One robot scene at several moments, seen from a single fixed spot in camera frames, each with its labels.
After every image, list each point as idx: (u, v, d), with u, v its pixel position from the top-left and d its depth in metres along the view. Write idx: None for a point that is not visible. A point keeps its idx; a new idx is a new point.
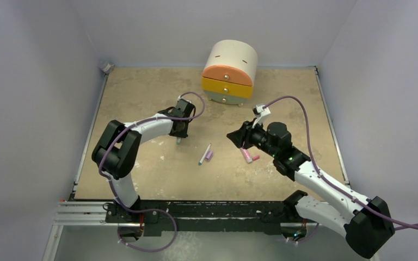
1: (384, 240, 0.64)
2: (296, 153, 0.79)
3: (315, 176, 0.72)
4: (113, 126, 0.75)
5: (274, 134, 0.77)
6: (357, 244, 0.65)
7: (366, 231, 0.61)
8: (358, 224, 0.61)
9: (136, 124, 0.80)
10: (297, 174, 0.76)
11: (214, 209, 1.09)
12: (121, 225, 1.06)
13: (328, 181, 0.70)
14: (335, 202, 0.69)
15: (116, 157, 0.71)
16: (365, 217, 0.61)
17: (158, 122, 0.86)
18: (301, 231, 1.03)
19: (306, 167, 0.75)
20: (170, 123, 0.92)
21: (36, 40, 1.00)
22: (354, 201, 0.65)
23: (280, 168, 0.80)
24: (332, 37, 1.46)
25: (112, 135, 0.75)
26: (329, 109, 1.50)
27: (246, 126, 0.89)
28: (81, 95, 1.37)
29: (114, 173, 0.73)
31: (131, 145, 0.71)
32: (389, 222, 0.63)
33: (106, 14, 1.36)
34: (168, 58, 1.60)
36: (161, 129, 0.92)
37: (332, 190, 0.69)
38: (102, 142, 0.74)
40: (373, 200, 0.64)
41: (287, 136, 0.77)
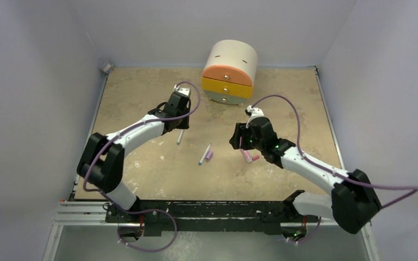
1: (370, 215, 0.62)
2: (282, 142, 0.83)
3: (299, 158, 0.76)
4: (95, 140, 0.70)
5: (254, 125, 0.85)
6: (345, 221, 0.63)
7: (348, 204, 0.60)
8: (339, 196, 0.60)
9: (121, 135, 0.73)
10: (283, 160, 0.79)
11: (214, 209, 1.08)
12: (121, 225, 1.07)
13: (309, 161, 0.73)
14: (319, 180, 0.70)
15: (100, 173, 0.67)
16: (346, 190, 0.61)
17: (147, 126, 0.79)
18: (301, 231, 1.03)
19: (290, 152, 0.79)
20: (162, 125, 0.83)
21: (36, 39, 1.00)
22: (333, 175, 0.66)
23: (268, 157, 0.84)
24: (332, 37, 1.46)
25: (95, 150, 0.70)
26: (329, 109, 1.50)
27: (239, 126, 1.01)
28: (81, 95, 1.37)
29: (100, 187, 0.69)
31: (114, 161, 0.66)
32: (373, 194, 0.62)
33: (106, 14, 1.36)
34: (168, 58, 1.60)
36: (154, 132, 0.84)
37: (315, 169, 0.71)
38: (84, 157, 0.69)
40: (354, 173, 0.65)
41: (267, 125, 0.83)
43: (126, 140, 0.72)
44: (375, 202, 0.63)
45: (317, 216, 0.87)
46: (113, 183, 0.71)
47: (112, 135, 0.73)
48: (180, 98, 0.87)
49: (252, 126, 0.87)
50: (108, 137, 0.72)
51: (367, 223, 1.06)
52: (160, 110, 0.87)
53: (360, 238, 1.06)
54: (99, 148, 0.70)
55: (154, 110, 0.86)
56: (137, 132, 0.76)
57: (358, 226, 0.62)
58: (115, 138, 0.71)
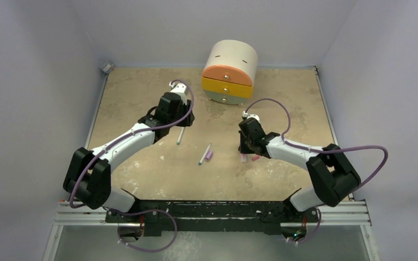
1: (348, 185, 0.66)
2: (268, 135, 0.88)
3: (281, 143, 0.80)
4: (79, 155, 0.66)
5: (241, 123, 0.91)
6: (324, 194, 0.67)
7: (324, 174, 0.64)
8: (313, 167, 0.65)
9: (106, 149, 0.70)
10: (268, 148, 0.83)
11: (214, 208, 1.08)
12: (121, 225, 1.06)
13: (289, 143, 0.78)
14: (299, 160, 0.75)
15: (87, 188, 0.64)
16: (320, 161, 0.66)
17: (137, 136, 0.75)
18: (301, 231, 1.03)
19: (274, 140, 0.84)
20: (153, 134, 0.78)
21: (35, 39, 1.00)
22: (310, 151, 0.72)
23: (257, 149, 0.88)
24: (332, 37, 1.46)
25: (80, 166, 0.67)
26: (329, 109, 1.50)
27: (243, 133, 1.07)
28: (81, 95, 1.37)
29: (87, 204, 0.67)
31: (100, 178, 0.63)
32: (348, 166, 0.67)
33: (106, 14, 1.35)
34: (168, 58, 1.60)
36: (146, 141, 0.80)
37: (293, 149, 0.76)
38: (70, 175, 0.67)
40: (327, 146, 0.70)
41: (252, 122, 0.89)
43: (112, 155, 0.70)
44: (350, 173, 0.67)
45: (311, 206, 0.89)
46: (100, 198, 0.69)
47: (98, 149, 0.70)
48: (172, 100, 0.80)
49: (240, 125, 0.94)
50: (93, 152, 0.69)
51: (367, 223, 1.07)
52: (151, 116, 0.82)
53: (360, 238, 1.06)
54: (85, 164, 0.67)
55: (145, 118, 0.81)
56: (125, 144, 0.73)
57: (336, 197, 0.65)
58: (100, 153, 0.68)
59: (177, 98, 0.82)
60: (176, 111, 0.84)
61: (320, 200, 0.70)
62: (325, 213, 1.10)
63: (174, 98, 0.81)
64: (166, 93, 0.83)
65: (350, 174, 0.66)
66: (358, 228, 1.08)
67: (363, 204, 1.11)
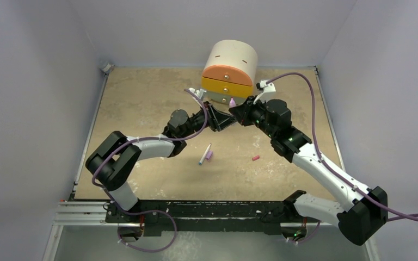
1: (376, 227, 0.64)
2: (295, 133, 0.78)
3: (315, 160, 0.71)
4: (115, 137, 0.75)
5: (272, 111, 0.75)
6: (351, 232, 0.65)
7: (363, 221, 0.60)
8: (357, 214, 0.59)
9: (139, 140, 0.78)
10: (296, 156, 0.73)
11: (214, 208, 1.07)
12: (121, 225, 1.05)
13: (328, 166, 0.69)
14: (333, 189, 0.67)
15: (110, 169, 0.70)
16: (364, 210, 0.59)
17: (163, 142, 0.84)
18: (301, 231, 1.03)
19: (306, 149, 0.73)
20: (173, 145, 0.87)
21: (35, 39, 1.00)
22: (354, 190, 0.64)
23: (280, 149, 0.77)
24: (331, 37, 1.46)
25: (112, 147, 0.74)
26: (329, 109, 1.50)
27: (249, 101, 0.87)
28: (81, 95, 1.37)
29: (105, 185, 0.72)
31: (128, 160, 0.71)
32: (385, 212, 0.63)
33: (105, 14, 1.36)
34: (168, 58, 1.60)
36: (165, 153, 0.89)
37: (332, 178, 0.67)
38: (99, 151, 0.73)
40: (374, 190, 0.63)
41: (286, 113, 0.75)
43: (141, 145, 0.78)
44: (382, 219, 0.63)
45: (318, 219, 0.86)
46: (117, 183, 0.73)
47: (132, 138, 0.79)
48: (181, 121, 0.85)
49: (268, 111, 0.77)
50: (127, 138, 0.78)
51: None
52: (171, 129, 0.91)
53: None
54: (115, 147, 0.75)
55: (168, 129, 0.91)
56: (153, 143, 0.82)
57: (363, 239, 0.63)
58: (133, 140, 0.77)
59: (186, 116, 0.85)
60: (191, 126, 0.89)
61: (342, 230, 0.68)
62: None
63: (183, 118, 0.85)
64: (176, 112, 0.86)
65: (383, 220, 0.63)
66: None
67: None
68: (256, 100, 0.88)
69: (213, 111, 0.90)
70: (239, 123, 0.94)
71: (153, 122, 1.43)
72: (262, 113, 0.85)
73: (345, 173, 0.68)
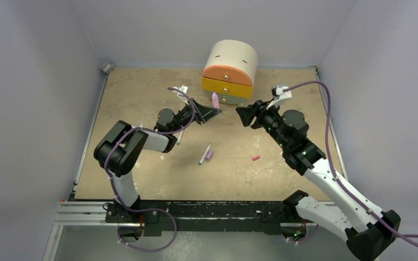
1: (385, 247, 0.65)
2: (309, 147, 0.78)
3: (330, 178, 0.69)
4: (120, 125, 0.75)
5: (290, 124, 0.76)
6: (359, 252, 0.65)
7: (377, 244, 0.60)
8: (372, 238, 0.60)
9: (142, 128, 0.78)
10: (309, 172, 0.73)
11: (214, 208, 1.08)
12: (121, 225, 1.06)
13: (343, 186, 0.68)
14: (347, 209, 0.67)
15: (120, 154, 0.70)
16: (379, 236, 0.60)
17: (158, 135, 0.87)
18: (301, 231, 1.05)
19: (320, 166, 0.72)
20: (167, 141, 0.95)
21: (35, 39, 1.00)
22: (368, 213, 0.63)
23: (290, 160, 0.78)
24: (331, 37, 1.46)
25: (119, 134, 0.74)
26: (329, 109, 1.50)
27: (259, 106, 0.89)
28: (81, 95, 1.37)
29: (116, 171, 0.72)
31: None
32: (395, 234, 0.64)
33: (105, 14, 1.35)
34: (167, 58, 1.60)
36: (160, 148, 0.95)
37: (347, 198, 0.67)
38: (107, 138, 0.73)
40: (388, 213, 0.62)
41: (304, 129, 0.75)
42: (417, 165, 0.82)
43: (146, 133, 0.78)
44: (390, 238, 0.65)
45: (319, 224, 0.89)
46: (128, 167, 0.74)
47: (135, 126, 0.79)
48: (168, 119, 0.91)
49: (285, 123, 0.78)
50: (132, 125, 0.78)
51: None
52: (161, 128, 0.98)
53: None
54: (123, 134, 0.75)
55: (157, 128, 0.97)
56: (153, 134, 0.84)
57: (372, 259, 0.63)
58: (139, 126, 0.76)
59: (172, 114, 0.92)
60: (178, 122, 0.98)
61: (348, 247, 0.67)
62: None
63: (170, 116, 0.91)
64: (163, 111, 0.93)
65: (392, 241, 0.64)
66: None
67: None
68: (269, 106, 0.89)
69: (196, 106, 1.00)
70: (244, 125, 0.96)
71: (153, 122, 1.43)
72: (275, 121, 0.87)
73: (359, 194, 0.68)
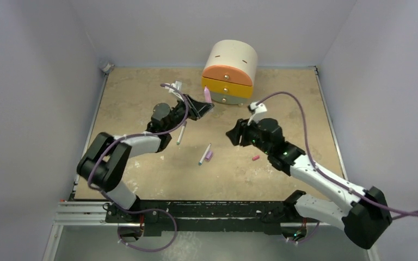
1: (381, 229, 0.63)
2: (290, 148, 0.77)
3: (311, 169, 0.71)
4: (102, 138, 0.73)
5: (264, 129, 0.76)
6: (357, 236, 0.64)
7: (365, 221, 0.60)
8: (357, 216, 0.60)
9: (126, 137, 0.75)
10: (292, 169, 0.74)
11: (214, 208, 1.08)
12: (121, 225, 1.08)
13: (323, 173, 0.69)
14: (333, 195, 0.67)
15: (103, 169, 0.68)
16: (364, 212, 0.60)
17: (148, 138, 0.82)
18: (301, 231, 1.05)
19: (301, 161, 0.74)
20: (159, 140, 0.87)
21: (35, 39, 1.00)
22: (350, 192, 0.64)
23: (276, 164, 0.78)
24: (331, 37, 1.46)
25: (101, 148, 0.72)
26: (329, 109, 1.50)
27: (241, 124, 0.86)
28: (81, 95, 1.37)
29: (102, 187, 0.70)
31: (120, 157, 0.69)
32: (386, 211, 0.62)
33: (106, 14, 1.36)
34: (167, 58, 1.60)
36: (152, 148, 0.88)
37: (329, 183, 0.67)
38: (88, 154, 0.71)
40: (370, 190, 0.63)
41: (278, 130, 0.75)
42: (417, 165, 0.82)
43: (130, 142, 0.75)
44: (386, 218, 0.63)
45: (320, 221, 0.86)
46: (113, 182, 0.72)
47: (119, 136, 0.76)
48: (164, 114, 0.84)
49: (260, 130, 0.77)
50: (114, 137, 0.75)
51: None
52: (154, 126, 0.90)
53: None
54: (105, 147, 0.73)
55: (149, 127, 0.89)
56: (140, 140, 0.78)
57: (368, 241, 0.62)
58: (121, 138, 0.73)
59: (168, 109, 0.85)
60: (173, 119, 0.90)
61: (347, 235, 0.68)
62: None
63: (166, 111, 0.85)
64: (158, 105, 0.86)
65: (386, 220, 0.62)
66: None
67: None
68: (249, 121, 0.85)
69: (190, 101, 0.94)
70: (234, 144, 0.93)
71: None
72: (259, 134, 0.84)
73: (340, 178, 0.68)
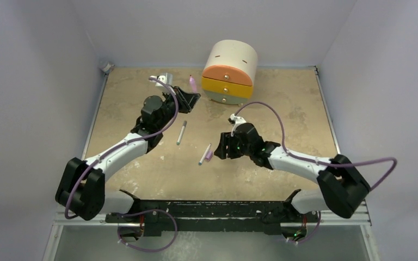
1: (360, 196, 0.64)
2: (268, 145, 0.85)
3: (284, 155, 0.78)
4: (73, 166, 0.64)
5: (240, 131, 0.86)
6: (336, 207, 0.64)
7: (334, 185, 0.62)
8: (325, 182, 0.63)
9: (100, 159, 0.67)
10: (271, 161, 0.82)
11: (214, 208, 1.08)
12: (121, 225, 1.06)
13: (294, 155, 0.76)
14: (306, 172, 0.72)
15: (80, 201, 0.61)
16: (330, 174, 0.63)
17: (131, 145, 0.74)
18: (301, 232, 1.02)
19: (276, 151, 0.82)
20: (146, 142, 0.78)
21: (35, 39, 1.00)
22: (318, 163, 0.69)
23: (258, 161, 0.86)
24: (331, 37, 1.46)
25: (74, 176, 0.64)
26: (329, 109, 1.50)
27: (225, 136, 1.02)
28: (81, 95, 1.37)
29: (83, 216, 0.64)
31: (93, 188, 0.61)
32: (358, 176, 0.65)
33: (105, 14, 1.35)
34: (168, 58, 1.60)
36: (140, 153, 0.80)
37: (299, 161, 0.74)
38: (63, 186, 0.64)
40: (336, 158, 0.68)
41: (252, 130, 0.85)
42: (417, 166, 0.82)
43: (106, 164, 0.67)
44: (361, 183, 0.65)
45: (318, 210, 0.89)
46: (94, 208, 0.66)
47: (92, 159, 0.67)
48: (155, 106, 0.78)
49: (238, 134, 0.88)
50: (87, 162, 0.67)
51: (367, 223, 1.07)
52: (143, 125, 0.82)
53: (360, 238, 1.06)
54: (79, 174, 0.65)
55: (136, 128, 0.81)
56: (120, 154, 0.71)
57: (346, 208, 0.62)
58: (94, 163, 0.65)
59: (159, 101, 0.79)
60: (165, 115, 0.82)
61: (332, 211, 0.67)
62: (324, 212, 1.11)
63: (158, 104, 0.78)
64: (150, 98, 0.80)
65: (361, 184, 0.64)
66: (358, 228, 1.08)
67: (363, 204, 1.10)
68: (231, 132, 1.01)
69: (180, 96, 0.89)
70: (223, 157, 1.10)
71: None
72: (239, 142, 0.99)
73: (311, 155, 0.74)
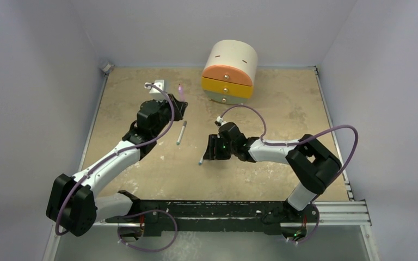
1: (330, 170, 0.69)
2: (249, 140, 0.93)
3: (261, 144, 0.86)
4: (60, 183, 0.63)
5: (222, 130, 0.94)
6: (309, 184, 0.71)
7: (302, 162, 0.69)
8: (293, 160, 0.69)
9: (89, 174, 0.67)
10: (251, 153, 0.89)
11: (214, 208, 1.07)
12: (121, 225, 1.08)
13: (268, 143, 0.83)
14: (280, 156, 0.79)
15: (70, 218, 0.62)
16: (297, 153, 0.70)
17: (121, 156, 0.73)
18: (301, 231, 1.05)
19: (255, 143, 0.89)
20: (138, 151, 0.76)
21: (35, 39, 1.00)
22: (288, 145, 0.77)
23: (241, 156, 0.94)
24: (332, 37, 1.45)
25: (62, 193, 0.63)
26: (329, 109, 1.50)
27: (211, 137, 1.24)
28: (81, 95, 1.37)
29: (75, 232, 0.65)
31: (82, 205, 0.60)
32: (326, 151, 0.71)
33: (106, 14, 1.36)
34: (168, 58, 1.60)
36: (130, 162, 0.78)
37: (272, 147, 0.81)
38: (52, 203, 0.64)
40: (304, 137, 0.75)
41: (233, 128, 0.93)
42: (417, 165, 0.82)
43: (95, 179, 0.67)
44: (330, 157, 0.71)
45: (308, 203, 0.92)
46: (86, 223, 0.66)
47: (80, 174, 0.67)
48: (152, 111, 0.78)
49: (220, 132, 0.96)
50: (75, 178, 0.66)
51: (367, 223, 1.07)
52: (136, 132, 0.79)
53: (360, 238, 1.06)
54: (67, 191, 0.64)
55: (129, 134, 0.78)
56: (109, 166, 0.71)
57: (317, 182, 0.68)
58: (83, 179, 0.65)
59: (156, 107, 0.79)
60: (159, 122, 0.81)
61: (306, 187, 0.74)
62: (324, 213, 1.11)
63: (153, 109, 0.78)
64: (147, 103, 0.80)
65: (330, 159, 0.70)
66: (358, 228, 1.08)
67: (363, 205, 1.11)
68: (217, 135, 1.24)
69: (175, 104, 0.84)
70: (210, 158, 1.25)
71: None
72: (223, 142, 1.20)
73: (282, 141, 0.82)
